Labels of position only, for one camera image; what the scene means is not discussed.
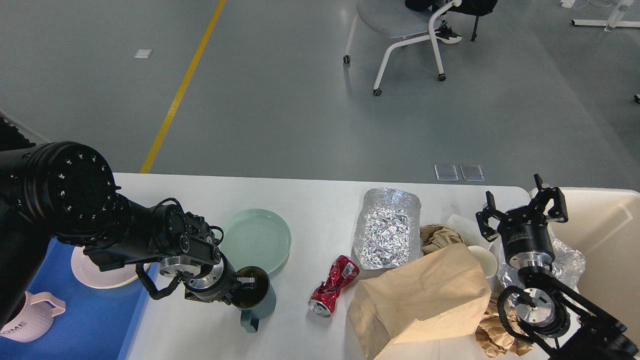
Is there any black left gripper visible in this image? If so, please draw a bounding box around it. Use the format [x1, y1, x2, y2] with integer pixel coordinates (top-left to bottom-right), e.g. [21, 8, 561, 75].
[182, 255, 258, 305]

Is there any pink plate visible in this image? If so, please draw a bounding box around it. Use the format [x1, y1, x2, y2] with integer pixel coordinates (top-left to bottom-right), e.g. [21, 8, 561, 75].
[70, 247, 138, 290]

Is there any white grey office chair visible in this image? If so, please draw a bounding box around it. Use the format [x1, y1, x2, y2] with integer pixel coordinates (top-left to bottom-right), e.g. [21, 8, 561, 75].
[343, 0, 462, 97]

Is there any white stand base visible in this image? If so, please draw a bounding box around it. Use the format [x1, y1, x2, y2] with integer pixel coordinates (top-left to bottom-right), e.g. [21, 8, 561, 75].
[571, 0, 640, 32]

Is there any dark teal mug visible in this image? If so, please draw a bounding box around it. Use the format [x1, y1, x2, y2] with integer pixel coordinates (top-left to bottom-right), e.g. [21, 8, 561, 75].
[231, 266, 277, 333]

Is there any pink HOME mug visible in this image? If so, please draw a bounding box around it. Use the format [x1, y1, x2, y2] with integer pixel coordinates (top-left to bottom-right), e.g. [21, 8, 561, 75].
[1, 291, 66, 343]

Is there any crumpled brown paper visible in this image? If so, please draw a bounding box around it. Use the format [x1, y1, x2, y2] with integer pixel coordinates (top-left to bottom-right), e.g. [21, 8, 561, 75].
[419, 224, 465, 256]
[475, 296, 533, 359]

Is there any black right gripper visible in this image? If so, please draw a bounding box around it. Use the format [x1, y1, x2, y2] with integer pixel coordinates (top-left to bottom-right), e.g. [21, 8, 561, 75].
[475, 173, 569, 267]

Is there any blue plastic tray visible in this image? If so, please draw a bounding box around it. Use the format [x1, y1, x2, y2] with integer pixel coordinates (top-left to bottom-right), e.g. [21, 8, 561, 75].
[0, 239, 148, 360]

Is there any crumpled brown paper upper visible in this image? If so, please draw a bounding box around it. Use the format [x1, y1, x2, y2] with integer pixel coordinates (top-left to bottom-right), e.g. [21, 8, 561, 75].
[419, 224, 465, 256]

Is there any black chair back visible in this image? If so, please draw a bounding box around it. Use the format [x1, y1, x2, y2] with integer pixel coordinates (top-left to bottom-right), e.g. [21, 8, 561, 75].
[450, 0, 498, 42]

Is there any crumpled brown paper lower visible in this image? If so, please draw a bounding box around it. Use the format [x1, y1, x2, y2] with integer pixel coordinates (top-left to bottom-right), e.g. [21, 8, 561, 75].
[475, 296, 533, 359]

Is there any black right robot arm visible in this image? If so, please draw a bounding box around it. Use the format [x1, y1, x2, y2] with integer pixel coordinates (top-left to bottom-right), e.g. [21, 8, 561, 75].
[475, 174, 639, 360]

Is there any crushed red soda can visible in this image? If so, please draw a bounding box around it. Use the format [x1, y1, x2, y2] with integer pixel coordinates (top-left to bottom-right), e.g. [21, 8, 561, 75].
[308, 255, 360, 318]

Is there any aluminium foil tray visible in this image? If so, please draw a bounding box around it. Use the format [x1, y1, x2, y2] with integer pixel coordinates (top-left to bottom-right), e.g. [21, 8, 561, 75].
[352, 187, 423, 271]

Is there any green plate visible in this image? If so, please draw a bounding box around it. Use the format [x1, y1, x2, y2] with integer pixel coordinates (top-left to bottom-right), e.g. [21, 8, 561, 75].
[219, 208, 291, 274]

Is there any clear plastic wrap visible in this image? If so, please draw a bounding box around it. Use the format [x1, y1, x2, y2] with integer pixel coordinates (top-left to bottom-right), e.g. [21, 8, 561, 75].
[491, 235, 586, 292]

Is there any brown paper bag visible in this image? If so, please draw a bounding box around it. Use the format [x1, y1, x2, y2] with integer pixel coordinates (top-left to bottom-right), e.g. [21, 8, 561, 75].
[347, 243, 492, 360]

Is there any white paper cup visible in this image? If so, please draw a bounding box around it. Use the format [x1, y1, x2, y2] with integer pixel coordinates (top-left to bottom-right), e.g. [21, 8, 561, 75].
[467, 245, 498, 279]

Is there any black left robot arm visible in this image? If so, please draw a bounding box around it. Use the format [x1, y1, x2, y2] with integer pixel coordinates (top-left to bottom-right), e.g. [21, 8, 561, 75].
[0, 118, 258, 325]

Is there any beige plastic bin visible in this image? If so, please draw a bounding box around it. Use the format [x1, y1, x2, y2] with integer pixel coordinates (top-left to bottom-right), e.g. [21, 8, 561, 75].
[550, 187, 640, 344]

